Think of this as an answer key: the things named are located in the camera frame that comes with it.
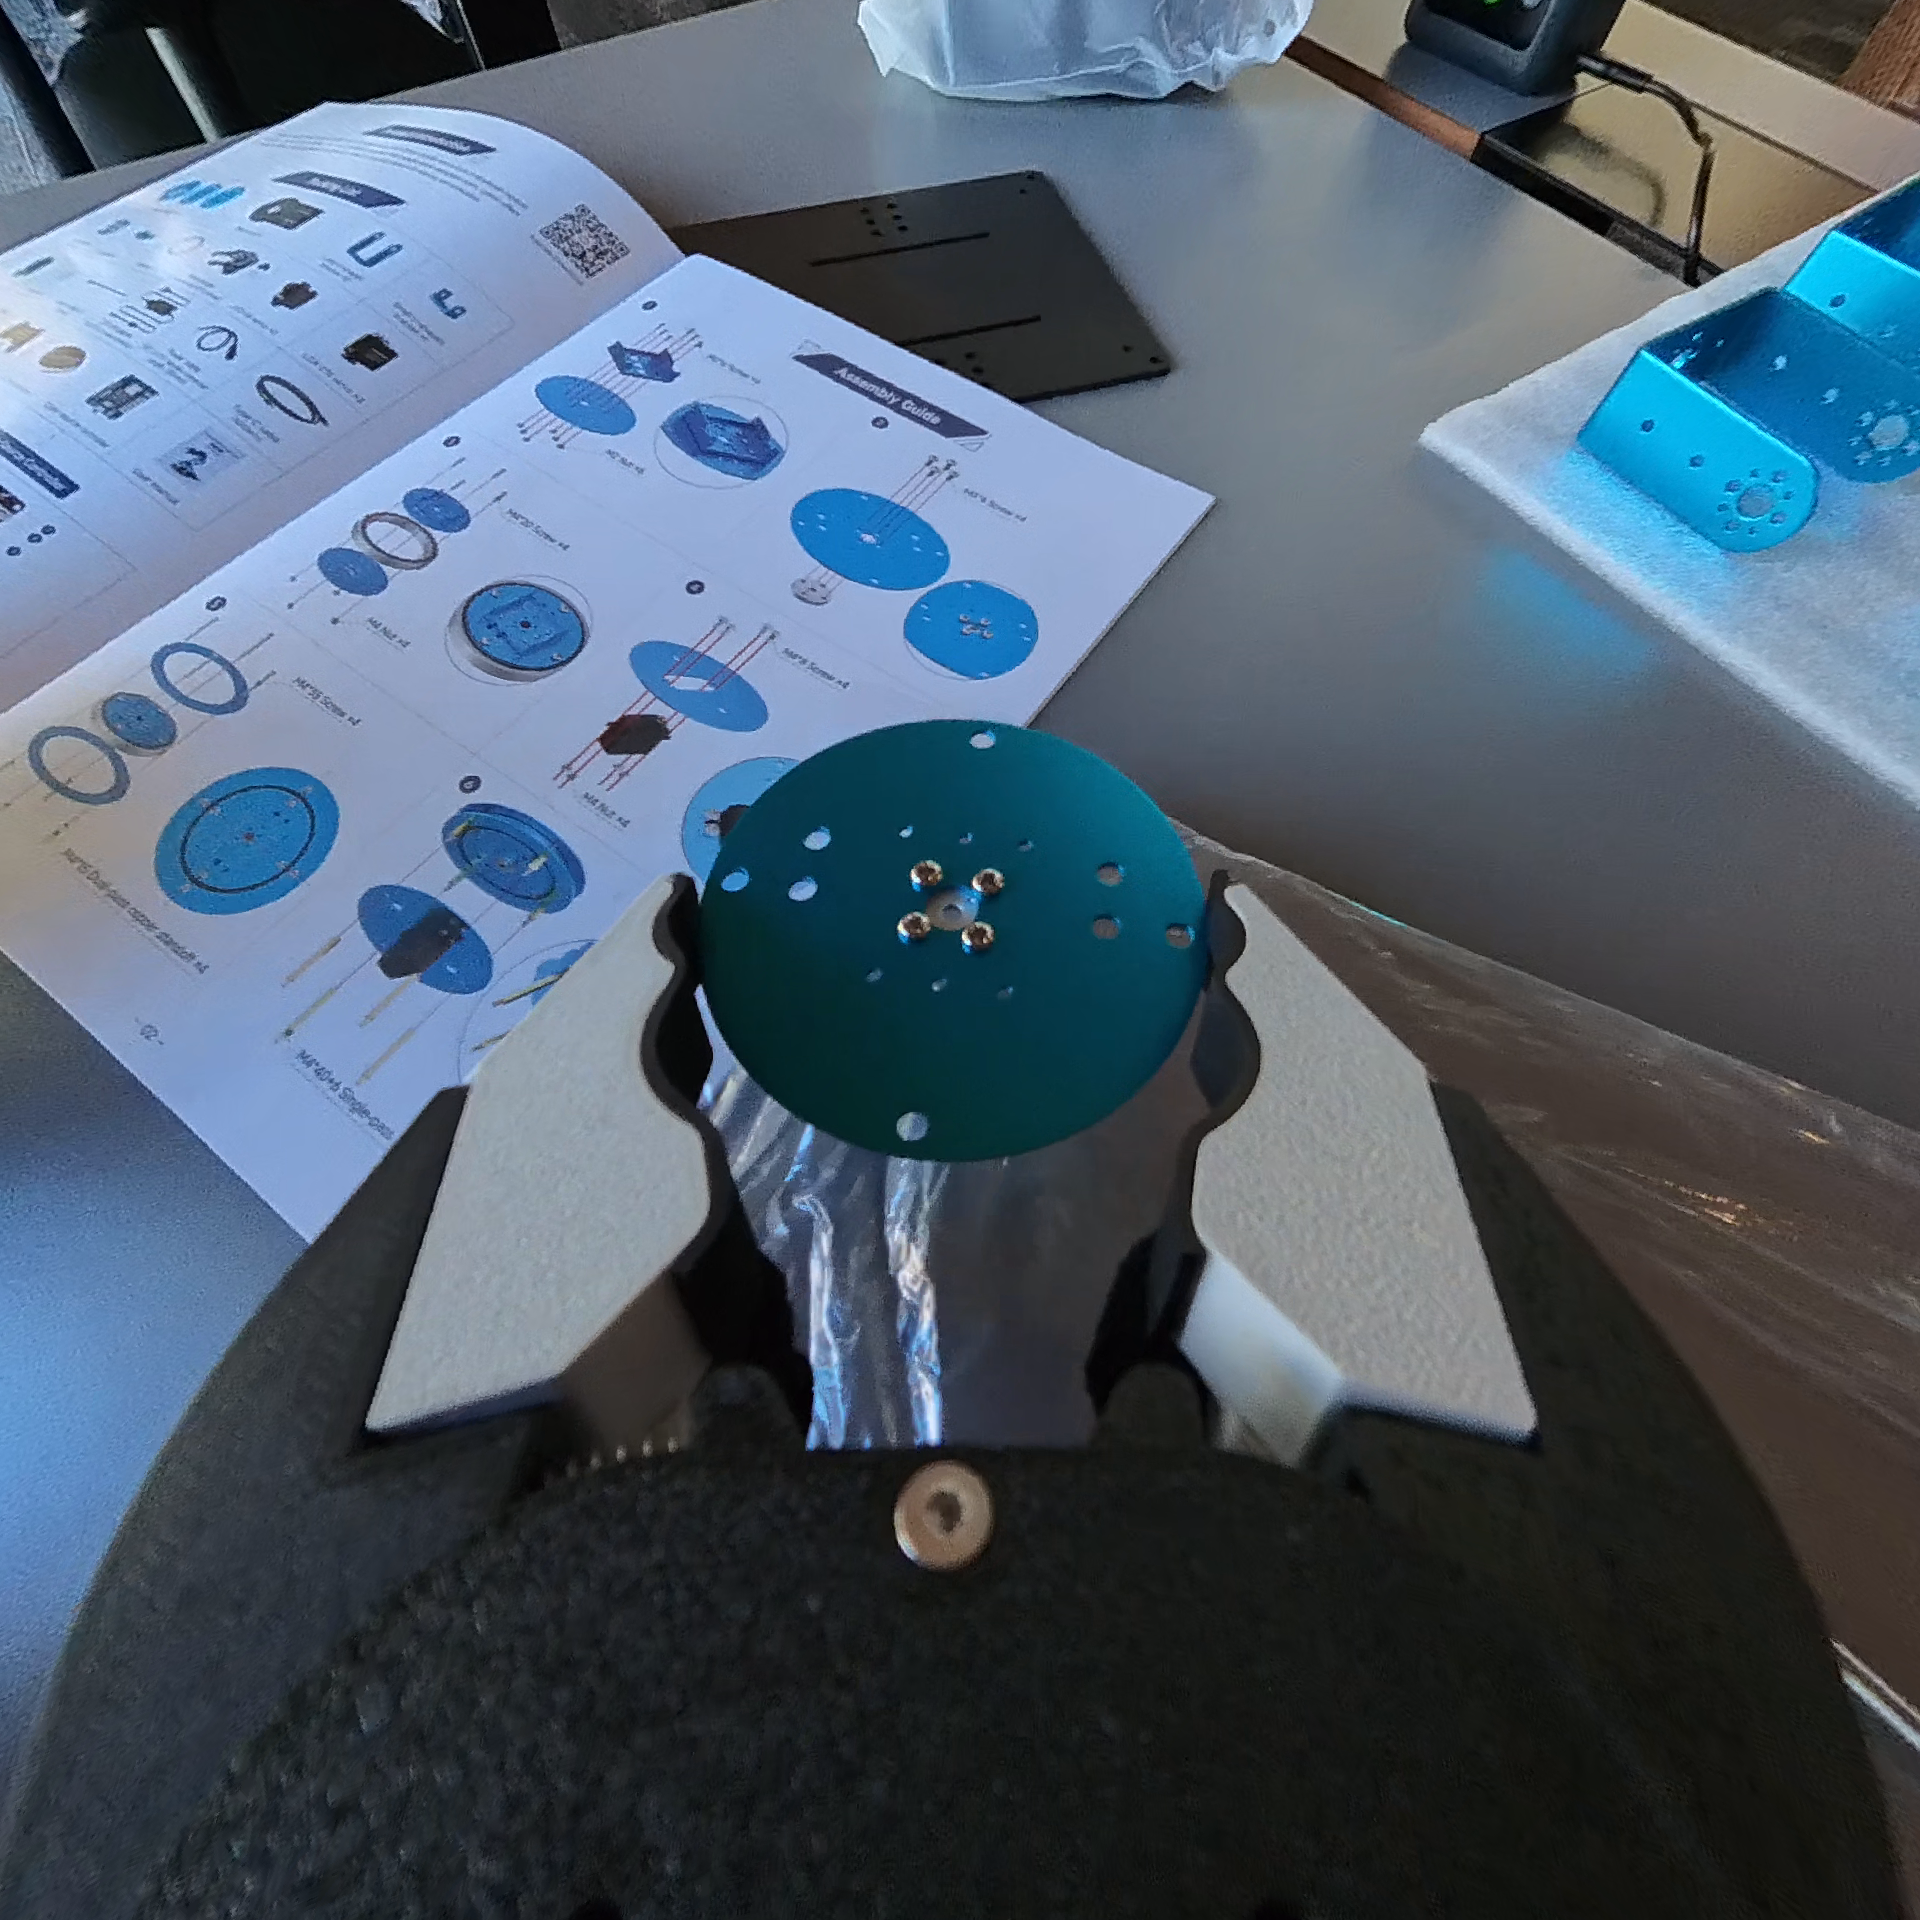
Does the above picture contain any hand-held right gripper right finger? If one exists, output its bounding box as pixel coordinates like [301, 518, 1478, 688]
[1087, 880, 1540, 1470]

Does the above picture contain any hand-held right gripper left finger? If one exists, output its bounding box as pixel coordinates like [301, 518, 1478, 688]
[364, 875, 736, 1468]

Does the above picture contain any blue round metal disc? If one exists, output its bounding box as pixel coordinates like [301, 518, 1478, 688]
[696, 720, 1210, 1161]

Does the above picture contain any clear plastic bag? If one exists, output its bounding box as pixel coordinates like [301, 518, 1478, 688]
[704, 825, 1920, 1728]

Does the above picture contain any white assembly instruction sheet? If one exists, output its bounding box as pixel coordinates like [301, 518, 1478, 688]
[0, 103, 1215, 1244]

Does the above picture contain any white foam sheet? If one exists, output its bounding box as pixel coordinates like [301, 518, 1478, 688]
[1418, 164, 1920, 812]

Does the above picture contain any black metal plate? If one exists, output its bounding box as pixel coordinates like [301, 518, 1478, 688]
[670, 169, 1174, 404]

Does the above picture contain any small grey charger device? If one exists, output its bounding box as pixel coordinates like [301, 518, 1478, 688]
[1401, 0, 1630, 96]

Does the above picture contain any white plastic-wrapped bundle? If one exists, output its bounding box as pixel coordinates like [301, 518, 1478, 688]
[857, 0, 1308, 104]

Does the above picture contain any blue metal U bracket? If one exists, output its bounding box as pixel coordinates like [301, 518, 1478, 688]
[1782, 180, 1920, 484]
[1575, 292, 1823, 558]

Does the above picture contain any black charger cable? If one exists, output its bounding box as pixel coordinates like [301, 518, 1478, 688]
[1575, 52, 1721, 287]

